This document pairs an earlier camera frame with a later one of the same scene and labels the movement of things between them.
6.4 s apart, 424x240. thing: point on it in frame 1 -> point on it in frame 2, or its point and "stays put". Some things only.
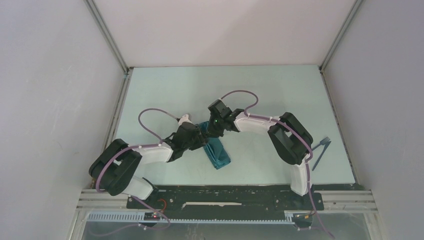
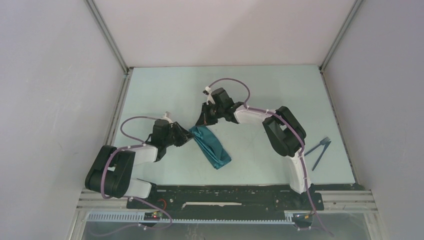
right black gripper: (212, 132) -> (204, 118)
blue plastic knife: (326, 145) stays put
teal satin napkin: (214, 148) stays put
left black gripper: (201, 140) -> (184, 136)
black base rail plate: (226, 199) stays put
